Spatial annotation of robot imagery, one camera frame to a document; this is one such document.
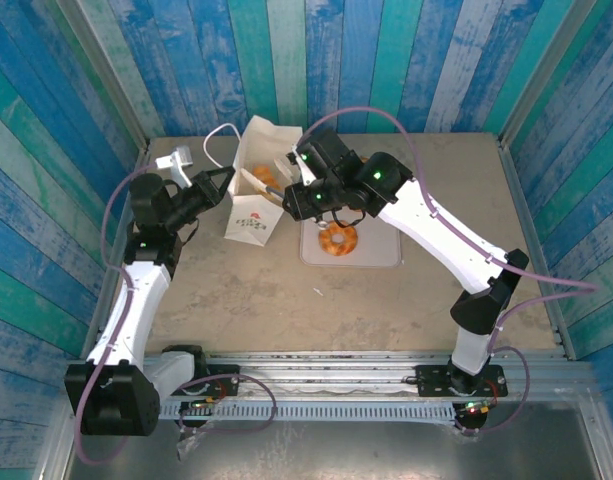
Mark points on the orange croissant fake bread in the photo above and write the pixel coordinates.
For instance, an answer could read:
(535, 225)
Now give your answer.
(265, 175)

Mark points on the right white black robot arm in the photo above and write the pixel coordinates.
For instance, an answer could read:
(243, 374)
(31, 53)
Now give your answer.
(451, 235)

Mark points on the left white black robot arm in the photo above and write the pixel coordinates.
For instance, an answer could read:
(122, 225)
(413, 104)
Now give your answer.
(128, 320)

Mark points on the white rectangular tray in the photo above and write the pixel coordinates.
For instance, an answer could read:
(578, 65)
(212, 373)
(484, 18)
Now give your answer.
(376, 250)

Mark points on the small circuit board with LEDs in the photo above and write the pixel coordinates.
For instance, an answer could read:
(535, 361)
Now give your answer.
(473, 409)
(196, 404)

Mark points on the grey metal sheet panel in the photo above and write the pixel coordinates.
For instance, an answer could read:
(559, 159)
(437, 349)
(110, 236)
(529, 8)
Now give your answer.
(386, 450)

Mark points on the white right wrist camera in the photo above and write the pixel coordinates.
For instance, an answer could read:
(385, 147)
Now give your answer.
(307, 175)

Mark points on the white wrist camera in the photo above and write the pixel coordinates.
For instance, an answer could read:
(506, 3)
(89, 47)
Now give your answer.
(307, 175)
(173, 160)

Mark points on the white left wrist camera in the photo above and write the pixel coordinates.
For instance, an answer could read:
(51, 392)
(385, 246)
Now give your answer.
(173, 160)

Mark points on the grey metal frame post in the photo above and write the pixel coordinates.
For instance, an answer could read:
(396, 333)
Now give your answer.
(538, 75)
(108, 75)

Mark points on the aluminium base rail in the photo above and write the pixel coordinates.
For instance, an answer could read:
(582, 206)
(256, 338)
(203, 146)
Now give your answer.
(336, 370)

